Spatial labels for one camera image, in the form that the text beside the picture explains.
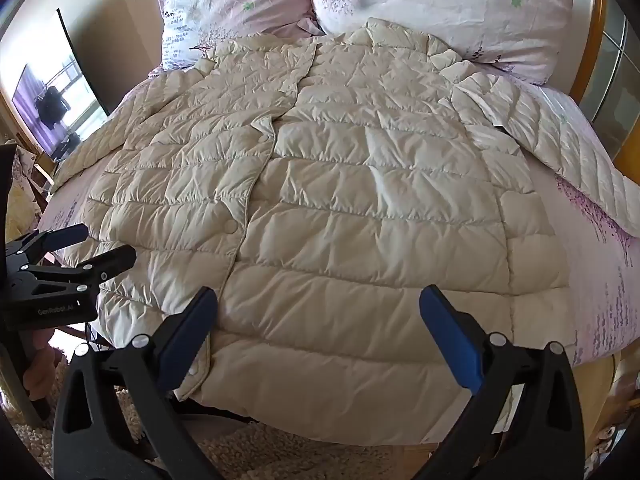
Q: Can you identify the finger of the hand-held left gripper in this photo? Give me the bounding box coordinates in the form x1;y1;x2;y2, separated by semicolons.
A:
7;224;90;263
20;246;137;293

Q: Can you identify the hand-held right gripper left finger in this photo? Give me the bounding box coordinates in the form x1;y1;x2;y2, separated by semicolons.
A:
52;287;221;480

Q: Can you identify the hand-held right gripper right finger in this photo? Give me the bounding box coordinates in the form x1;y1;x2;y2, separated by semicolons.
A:
419;285;593;480

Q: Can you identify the cream quilted down jacket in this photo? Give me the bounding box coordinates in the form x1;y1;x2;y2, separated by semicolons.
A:
52;17;640;446

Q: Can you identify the person's left hand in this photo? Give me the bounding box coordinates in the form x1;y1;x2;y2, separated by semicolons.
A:
27;332;68;402

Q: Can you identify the black flat television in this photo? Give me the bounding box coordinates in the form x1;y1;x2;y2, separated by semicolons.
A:
11;8;111;163

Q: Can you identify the floral pink bed sheet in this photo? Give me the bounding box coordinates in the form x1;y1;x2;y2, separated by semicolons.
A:
35;67;640;366

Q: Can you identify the floral pink pillow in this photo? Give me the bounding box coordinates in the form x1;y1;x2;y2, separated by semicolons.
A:
150;0;326;73
311;0;576;86

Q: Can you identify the frosted glass panel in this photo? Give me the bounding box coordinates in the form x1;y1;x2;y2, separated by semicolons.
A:
580;10;640;161

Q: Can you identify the orange wooden headboard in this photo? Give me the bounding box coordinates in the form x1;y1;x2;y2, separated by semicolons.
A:
570;0;608;106

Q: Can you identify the light wooden bed frame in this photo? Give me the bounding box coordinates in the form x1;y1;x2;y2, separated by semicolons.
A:
575;350;626;441

